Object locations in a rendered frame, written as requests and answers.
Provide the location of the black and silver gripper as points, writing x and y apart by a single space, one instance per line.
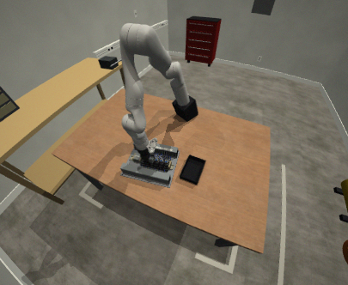
143 149

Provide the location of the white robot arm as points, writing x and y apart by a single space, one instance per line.
142 40

